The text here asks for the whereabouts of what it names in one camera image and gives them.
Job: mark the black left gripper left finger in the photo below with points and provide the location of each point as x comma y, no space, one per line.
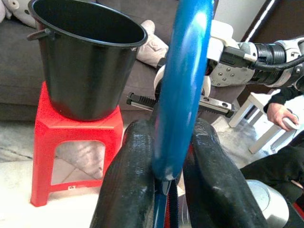
128,178

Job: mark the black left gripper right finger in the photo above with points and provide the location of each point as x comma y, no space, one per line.
213,185

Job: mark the blue plastic hanger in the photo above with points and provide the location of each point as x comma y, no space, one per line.
183,83

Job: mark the white small table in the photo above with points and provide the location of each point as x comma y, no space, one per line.
240,114

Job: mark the seated person black clothes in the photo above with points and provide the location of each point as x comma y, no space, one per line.
273,161

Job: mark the grey long plush toy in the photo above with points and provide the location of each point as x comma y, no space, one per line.
152,50

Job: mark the black plastic bucket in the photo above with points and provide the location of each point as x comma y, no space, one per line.
83,78

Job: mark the dark grey sofa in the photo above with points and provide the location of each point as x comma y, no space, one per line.
19,71

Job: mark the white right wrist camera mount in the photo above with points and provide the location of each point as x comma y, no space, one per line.
221,33

